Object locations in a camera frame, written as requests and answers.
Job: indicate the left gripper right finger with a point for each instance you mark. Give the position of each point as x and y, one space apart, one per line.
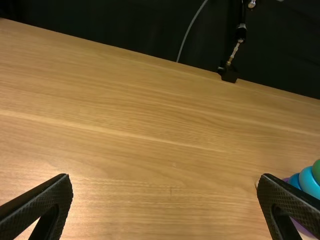
267 195

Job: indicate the black clamp stand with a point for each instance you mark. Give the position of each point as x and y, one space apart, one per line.
230 75

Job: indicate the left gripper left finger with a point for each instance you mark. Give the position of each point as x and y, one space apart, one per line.
20 217

